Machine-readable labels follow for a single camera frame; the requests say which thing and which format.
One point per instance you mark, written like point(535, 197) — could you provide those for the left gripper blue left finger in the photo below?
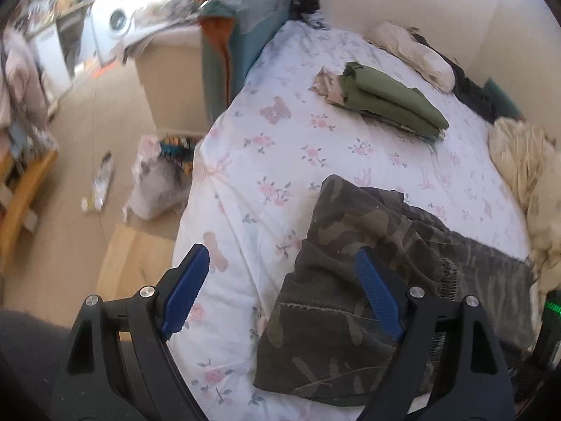
point(117, 364)

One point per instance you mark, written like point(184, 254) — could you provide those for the flat cardboard sheet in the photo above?
point(134, 259)

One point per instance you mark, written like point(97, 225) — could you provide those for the teal bed side cushion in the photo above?
point(234, 33)

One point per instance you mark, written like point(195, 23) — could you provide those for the black clothing by wall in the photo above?
point(466, 90)

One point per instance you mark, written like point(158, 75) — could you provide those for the cream pillow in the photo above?
point(424, 60)

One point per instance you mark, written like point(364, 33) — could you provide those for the plastic bottle on floor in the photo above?
point(101, 183)

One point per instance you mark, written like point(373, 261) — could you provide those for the white floral bed sheet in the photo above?
point(287, 188)

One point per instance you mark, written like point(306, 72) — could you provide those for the white washing machine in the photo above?
point(111, 20)

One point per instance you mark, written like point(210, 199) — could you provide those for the camouflage pants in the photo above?
point(336, 322)

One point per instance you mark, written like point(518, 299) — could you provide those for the wooden furniture piece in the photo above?
point(18, 207)

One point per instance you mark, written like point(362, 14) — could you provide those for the folded olive green clothes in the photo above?
point(373, 93)

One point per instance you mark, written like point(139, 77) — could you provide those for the cream crumpled blanket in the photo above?
point(530, 164)

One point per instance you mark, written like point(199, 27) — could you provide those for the cardboard box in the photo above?
point(169, 67)

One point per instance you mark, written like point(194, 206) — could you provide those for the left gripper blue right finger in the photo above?
point(472, 380)

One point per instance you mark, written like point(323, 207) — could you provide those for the plastic bag on floor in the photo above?
point(162, 175)

